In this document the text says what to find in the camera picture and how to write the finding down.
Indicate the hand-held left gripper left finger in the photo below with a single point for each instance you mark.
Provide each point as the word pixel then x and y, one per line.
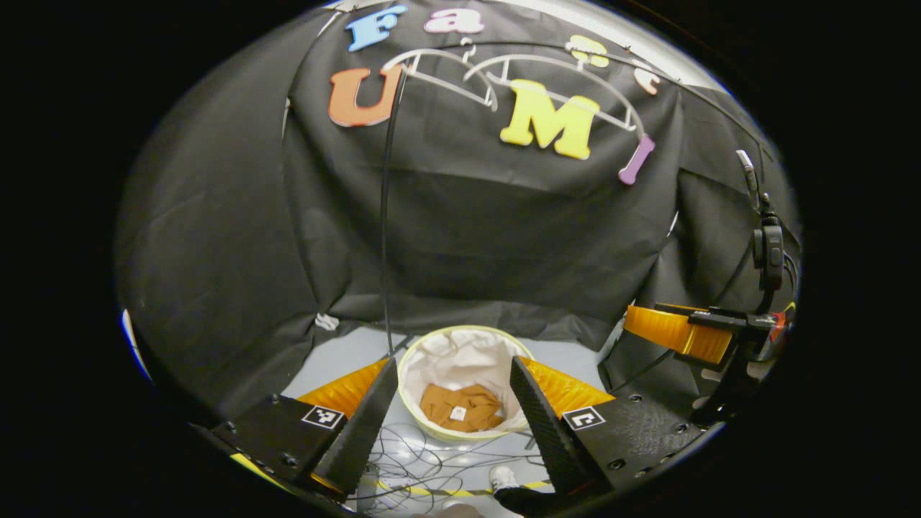
pixel 360 432

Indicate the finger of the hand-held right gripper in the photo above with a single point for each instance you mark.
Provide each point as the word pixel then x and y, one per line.
pixel 676 332

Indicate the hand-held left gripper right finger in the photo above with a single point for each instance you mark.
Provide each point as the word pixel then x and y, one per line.
pixel 550 432

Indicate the brown jacket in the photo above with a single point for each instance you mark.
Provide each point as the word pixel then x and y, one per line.
pixel 442 406

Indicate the white laundry hamper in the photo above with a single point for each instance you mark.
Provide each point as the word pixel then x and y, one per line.
pixel 460 356

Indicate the white plastic hanger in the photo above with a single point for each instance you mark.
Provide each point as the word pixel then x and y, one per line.
pixel 636 119
pixel 492 92

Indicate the person's white shoe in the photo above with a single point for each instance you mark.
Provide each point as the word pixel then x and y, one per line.
pixel 504 477

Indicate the person's leg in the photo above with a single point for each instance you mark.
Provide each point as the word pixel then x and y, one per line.
pixel 529 502

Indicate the yellow floor tape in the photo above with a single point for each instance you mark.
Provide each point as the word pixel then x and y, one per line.
pixel 432 492

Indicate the small white rag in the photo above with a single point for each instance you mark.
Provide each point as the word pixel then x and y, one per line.
pixel 327 321

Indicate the black clothes rail stand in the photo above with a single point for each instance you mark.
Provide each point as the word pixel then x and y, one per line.
pixel 383 216

